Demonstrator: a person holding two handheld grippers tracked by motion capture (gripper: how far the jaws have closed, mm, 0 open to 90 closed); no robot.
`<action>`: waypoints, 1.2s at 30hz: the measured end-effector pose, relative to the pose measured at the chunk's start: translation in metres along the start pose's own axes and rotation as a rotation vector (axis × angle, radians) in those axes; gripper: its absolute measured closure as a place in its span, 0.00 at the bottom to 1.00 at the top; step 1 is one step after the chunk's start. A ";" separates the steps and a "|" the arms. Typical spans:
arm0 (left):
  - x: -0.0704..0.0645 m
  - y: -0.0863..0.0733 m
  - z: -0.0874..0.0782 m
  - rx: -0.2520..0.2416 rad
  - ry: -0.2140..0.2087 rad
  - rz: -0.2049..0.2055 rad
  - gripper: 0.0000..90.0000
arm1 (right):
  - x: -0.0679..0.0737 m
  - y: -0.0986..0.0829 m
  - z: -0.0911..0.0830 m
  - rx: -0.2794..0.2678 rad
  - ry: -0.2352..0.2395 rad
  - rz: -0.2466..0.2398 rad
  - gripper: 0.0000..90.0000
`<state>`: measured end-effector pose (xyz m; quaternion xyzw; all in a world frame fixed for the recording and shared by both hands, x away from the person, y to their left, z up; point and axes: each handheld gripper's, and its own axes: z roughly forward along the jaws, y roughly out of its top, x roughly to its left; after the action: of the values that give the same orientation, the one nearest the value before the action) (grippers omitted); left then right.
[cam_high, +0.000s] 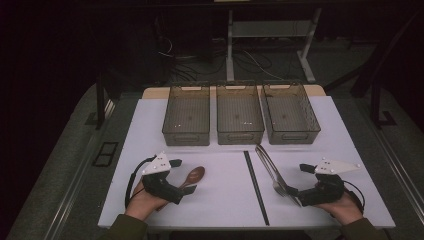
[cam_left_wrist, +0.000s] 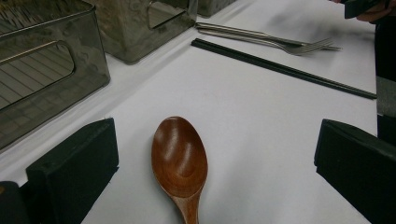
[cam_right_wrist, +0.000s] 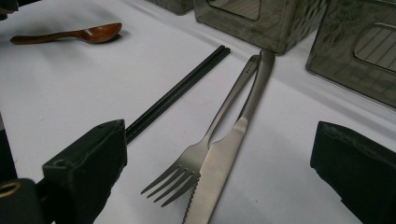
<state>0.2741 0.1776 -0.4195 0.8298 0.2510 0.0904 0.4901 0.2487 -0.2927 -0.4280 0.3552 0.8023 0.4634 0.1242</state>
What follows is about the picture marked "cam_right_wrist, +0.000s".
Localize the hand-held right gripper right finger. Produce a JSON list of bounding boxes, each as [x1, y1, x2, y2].
[[310, 120, 396, 224]]

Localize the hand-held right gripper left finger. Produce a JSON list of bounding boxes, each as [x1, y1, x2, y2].
[[41, 119, 129, 224]]

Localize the brown wooden spoon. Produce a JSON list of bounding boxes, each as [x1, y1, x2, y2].
[[9, 21, 123, 46]]

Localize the steel fork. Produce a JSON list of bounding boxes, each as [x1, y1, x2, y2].
[[139, 54, 261, 208]]

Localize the black chopstick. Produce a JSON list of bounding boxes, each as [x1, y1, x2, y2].
[[125, 45, 228, 142], [126, 46, 232, 145]]

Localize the transparent grey plastic bin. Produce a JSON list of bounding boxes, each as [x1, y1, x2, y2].
[[145, 0, 194, 16], [192, 0, 329, 56], [305, 0, 396, 109]]

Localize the steel knife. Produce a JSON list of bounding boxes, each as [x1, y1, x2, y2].
[[181, 49, 276, 224]]

